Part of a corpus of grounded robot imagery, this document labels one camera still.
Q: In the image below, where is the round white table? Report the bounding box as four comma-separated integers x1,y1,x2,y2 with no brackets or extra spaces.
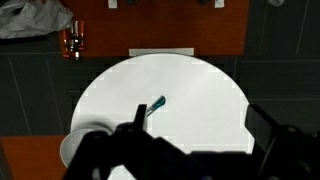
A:
70,53,256,180

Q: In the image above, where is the teal marker pen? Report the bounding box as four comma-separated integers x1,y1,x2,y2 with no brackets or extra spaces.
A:
147,96,166,116

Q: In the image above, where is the white bowl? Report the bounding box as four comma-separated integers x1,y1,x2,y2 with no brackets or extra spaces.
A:
59,123,114,169

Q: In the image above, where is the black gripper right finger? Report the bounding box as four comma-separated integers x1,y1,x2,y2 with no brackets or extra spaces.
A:
245,104,280,152

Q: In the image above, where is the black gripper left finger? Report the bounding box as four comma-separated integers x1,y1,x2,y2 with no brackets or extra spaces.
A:
133,104,147,131

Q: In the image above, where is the white crumpled plastic bag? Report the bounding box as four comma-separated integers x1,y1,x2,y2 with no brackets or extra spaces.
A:
0,0,74,39

